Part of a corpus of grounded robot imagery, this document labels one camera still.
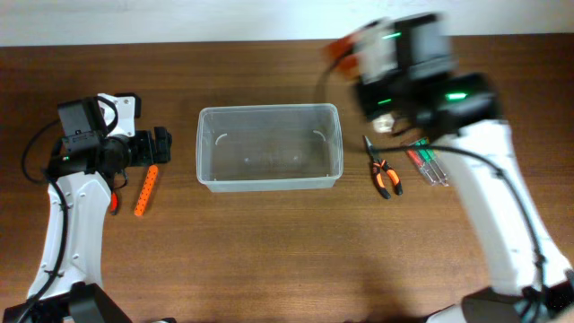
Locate red handled small pliers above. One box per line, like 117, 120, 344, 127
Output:
109, 192, 119, 215

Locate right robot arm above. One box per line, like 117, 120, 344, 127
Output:
352, 13, 573, 322

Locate orange scraper wooden handle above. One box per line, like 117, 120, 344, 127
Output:
323, 32, 360, 81

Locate orange black needle-nose pliers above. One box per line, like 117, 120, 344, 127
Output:
363, 136, 404, 199

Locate clear plastic container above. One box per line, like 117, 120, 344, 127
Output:
196, 103, 344, 193

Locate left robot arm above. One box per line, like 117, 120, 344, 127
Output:
3, 93, 172, 322

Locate screwdriver set clear case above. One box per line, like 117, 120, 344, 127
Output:
405, 149, 448, 187

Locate orange perforated plastic bar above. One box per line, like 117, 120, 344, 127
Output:
134, 165, 159, 217

